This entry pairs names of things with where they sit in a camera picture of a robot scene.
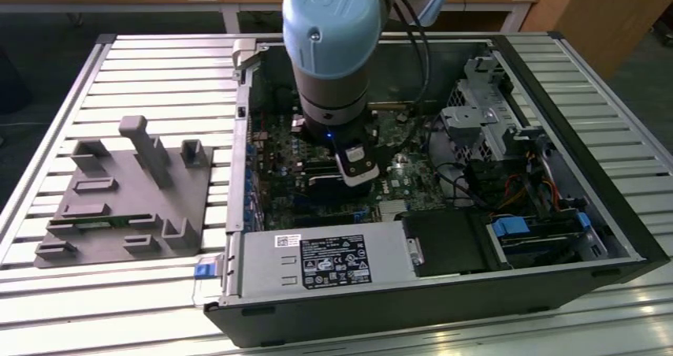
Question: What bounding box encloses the black graphics card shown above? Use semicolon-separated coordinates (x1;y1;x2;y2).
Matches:
306;173;374;202

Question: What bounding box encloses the green motherboard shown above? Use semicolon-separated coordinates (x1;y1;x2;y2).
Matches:
246;103;458;232

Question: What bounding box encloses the small silver heatsink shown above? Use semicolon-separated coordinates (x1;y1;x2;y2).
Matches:
378;202;410;220

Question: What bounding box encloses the gray metal drive cage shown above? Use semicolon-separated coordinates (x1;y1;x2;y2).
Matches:
430;54;546;164

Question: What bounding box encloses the gray power supply unit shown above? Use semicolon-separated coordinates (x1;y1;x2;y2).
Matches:
225;220;425;306

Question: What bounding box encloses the gray parts rack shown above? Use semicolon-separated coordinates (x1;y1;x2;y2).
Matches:
32;114;217;269

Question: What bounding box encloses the blue plastic latch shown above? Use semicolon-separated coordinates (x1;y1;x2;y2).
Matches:
192;261;221;281

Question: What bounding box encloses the hard disk in blue carrier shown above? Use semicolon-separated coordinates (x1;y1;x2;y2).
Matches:
486;216;585;251

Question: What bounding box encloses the black open PC case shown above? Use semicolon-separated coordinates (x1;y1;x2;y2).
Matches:
203;31;672;349

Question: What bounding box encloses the green RAM stick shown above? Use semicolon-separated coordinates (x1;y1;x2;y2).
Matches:
67;217;131;232

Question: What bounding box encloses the wooden cabinet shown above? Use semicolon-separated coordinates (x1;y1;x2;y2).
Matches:
536;0;673;80

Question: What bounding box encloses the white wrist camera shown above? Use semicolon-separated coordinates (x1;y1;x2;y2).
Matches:
334;143;381;187

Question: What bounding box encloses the black internal cable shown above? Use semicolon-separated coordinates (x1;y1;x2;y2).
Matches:
434;161;490;210

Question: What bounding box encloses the red yellow wire bundle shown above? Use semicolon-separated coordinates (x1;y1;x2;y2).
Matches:
488;174;558;217

